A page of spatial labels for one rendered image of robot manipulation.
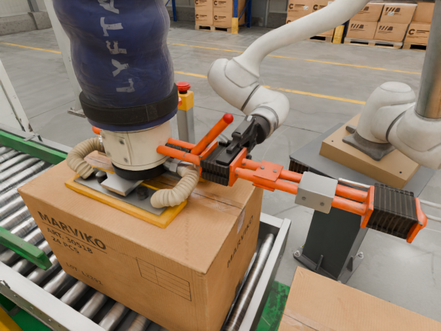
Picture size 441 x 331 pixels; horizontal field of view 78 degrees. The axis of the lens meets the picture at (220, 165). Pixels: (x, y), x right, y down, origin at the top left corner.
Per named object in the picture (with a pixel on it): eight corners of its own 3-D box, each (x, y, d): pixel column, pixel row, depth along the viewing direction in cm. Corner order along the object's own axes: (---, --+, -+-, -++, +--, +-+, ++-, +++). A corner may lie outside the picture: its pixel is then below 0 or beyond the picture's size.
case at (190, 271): (63, 272, 99) (15, 188, 75) (136, 203, 128) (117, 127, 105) (209, 353, 78) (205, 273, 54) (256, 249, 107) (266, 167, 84)
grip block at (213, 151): (197, 178, 63) (196, 157, 60) (216, 157, 70) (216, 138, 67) (230, 189, 60) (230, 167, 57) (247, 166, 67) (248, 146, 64)
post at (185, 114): (188, 240, 178) (172, 93, 120) (193, 232, 183) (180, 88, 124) (197, 243, 176) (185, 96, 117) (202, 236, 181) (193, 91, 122)
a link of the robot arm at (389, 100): (377, 120, 124) (397, 73, 109) (409, 142, 110) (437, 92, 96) (347, 126, 120) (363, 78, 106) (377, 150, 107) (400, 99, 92)
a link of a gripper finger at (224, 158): (240, 150, 64) (240, 148, 64) (228, 165, 59) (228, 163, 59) (228, 148, 65) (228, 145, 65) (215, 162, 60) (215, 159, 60)
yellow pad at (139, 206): (65, 187, 76) (59, 173, 73) (93, 168, 83) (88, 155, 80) (165, 230, 64) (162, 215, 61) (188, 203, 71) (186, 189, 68)
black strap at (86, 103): (62, 113, 63) (56, 96, 61) (130, 83, 80) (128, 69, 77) (138, 134, 55) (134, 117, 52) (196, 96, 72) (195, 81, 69)
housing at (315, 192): (293, 204, 56) (296, 188, 54) (300, 185, 61) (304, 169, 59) (328, 215, 54) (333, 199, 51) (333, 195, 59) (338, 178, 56)
